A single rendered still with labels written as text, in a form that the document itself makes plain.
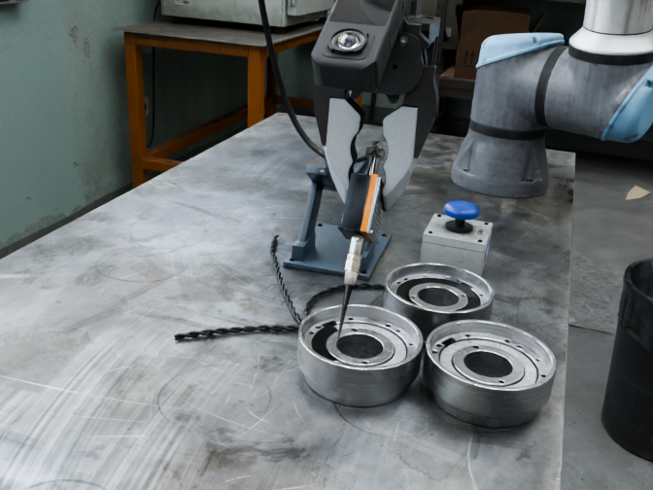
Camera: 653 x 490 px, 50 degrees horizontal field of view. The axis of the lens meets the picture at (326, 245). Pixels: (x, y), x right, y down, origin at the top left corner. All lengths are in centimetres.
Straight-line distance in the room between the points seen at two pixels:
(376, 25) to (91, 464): 36
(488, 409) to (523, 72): 60
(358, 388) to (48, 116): 224
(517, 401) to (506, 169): 57
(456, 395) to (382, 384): 6
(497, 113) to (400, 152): 52
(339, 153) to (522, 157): 55
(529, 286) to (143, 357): 42
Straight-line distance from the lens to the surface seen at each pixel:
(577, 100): 102
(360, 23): 50
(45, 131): 269
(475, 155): 109
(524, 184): 109
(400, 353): 60
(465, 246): 79
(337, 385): 56
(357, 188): 56
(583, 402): 211
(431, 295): 71
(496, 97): 107
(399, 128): 55
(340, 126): 56
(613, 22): 100
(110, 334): 68
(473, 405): 56
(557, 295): 81
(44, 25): 266
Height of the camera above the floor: 115
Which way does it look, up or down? 24 degrees down
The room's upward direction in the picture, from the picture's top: 3 degrees clockwise
